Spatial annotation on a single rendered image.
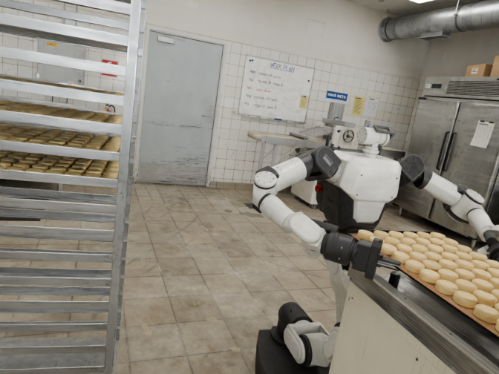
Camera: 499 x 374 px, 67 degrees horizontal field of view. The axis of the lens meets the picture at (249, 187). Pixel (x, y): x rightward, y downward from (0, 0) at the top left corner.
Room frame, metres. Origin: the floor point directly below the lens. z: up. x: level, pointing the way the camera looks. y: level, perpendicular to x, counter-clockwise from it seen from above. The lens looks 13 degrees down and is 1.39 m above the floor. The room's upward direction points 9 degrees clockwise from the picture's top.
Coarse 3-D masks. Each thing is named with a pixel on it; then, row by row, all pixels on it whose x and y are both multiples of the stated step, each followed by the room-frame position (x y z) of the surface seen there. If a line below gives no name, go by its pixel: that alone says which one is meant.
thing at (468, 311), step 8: (384, 256) 1.06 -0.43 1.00; (408, 272) 0.97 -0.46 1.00; (432, 288) 0.89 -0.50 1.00; (440, 296) 0.85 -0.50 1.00; (448, 296) 0.86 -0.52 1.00; (456, 304) 0.82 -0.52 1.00; (464, 312) 0.79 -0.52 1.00; (472, 312) 0.79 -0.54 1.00; (480, 320) 0.76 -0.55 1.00; (488, 328) 0.73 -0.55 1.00
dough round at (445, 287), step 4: (440, 280) 0.90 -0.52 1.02; (444, 280) 0.90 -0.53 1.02; (436, 284) 0.89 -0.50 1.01; (440, 284) 0.88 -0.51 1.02; (444, 284) 0.88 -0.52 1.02; (448, 284) 0.88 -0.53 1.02; (452, 284) 0.89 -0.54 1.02; (436, 288) 0.88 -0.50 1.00; (440, 288) 0.87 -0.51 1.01; (444, 288) 0.87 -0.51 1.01; (448, 288) 0.86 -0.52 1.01; (452, 288) 0.86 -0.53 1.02; (456, 288) 0.87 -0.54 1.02; (444, 292) 0.86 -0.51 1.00; (448, 292) 0.86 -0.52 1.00; (452, 292) 0.86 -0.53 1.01
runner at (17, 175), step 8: (0, 176) 1.11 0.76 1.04; (8, 176) 1.12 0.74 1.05; (16, 176) 1.13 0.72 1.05; (24, 176) 1.13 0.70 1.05; (32, 176) 1.14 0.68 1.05; (40, 176) 1.14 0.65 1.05; (48, 176) 1.15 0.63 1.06; (56, 176) 1.16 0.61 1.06; (64, 176) 1.16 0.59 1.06; (72, 176) 1.17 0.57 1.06; (80, 176) 1.18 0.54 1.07; (72, 184) 1.17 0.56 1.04; (80, 184) 1.18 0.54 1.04; (88, 184) 1.18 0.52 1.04; (96, 184) 1.19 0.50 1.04; (104, 184) 1.20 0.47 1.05; (112, 184) 1.20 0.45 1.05
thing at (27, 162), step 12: (0, 156) 1.31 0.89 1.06; (12, 156) 1.32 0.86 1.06; (24, 156) 1.38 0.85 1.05; (36, 156) 1.39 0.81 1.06; (48, 156) 1.41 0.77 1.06; (60, 156) 1.47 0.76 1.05; (0, 168) 1.15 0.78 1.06; (12, 168) 1.16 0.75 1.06; (24, 168) 1.22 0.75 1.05; (36, 168) 1.20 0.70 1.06; (48, 168) 1.30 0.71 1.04; (60, 168) 1.25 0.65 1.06; (72, 168) 1.27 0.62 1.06; (84, 168) 1.33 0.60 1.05; (96, 168) 1.33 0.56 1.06; (108, 168) 1.36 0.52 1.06
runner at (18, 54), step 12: (0, 48) 1.11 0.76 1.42; (12, 48) 1.12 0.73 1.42; (24, 60) 1.13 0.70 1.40; (36, 60) 1.14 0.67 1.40; (48, 60) 1.15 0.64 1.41; (60, 60) 1.16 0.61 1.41; (72, 60) 1.17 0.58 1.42; (84, 60) 1.17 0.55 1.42; (108, 72) 1.19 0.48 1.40; (120, 72) 1.20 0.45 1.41
